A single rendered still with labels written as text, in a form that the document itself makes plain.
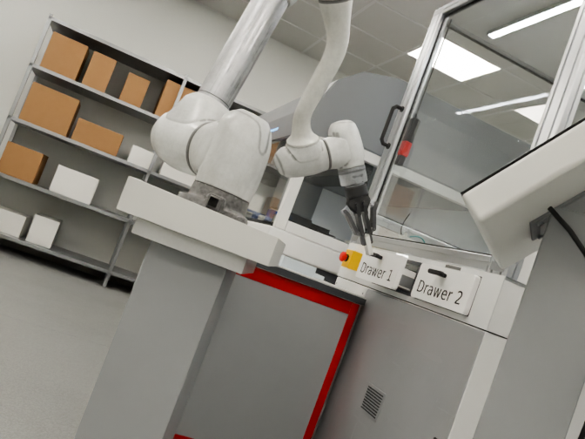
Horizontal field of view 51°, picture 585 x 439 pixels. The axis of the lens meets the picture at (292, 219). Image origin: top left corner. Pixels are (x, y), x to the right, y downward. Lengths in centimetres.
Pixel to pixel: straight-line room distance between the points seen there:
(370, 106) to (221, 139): 149
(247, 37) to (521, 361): 117
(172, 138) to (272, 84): 468
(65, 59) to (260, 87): 187
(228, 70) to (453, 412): 108
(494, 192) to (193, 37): 551
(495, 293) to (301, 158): 71
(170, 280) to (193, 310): 9
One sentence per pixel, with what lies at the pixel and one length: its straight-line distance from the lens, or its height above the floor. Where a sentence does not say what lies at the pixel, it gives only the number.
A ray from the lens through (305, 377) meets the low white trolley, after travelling 217.
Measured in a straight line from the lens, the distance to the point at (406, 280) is 197.
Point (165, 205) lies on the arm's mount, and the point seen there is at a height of 81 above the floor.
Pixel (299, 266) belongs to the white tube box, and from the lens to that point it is 217.
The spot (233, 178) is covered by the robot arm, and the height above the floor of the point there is 93.
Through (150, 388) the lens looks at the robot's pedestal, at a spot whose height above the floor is 39.
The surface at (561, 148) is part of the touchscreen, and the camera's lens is 88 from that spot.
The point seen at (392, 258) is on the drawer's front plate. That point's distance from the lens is 199.
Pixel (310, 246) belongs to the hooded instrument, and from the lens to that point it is 281.
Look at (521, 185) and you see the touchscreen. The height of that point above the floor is 99.
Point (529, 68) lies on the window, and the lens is 199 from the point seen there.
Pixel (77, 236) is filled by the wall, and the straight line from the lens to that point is 603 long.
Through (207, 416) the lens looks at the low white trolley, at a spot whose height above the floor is 21.
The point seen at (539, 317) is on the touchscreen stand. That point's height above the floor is 84.
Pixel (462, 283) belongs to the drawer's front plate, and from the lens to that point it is 173.
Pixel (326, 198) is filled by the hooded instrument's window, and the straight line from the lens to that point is 285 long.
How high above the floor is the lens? 79
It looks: 4 degrees up
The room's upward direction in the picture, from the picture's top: 21 degrees clockwise
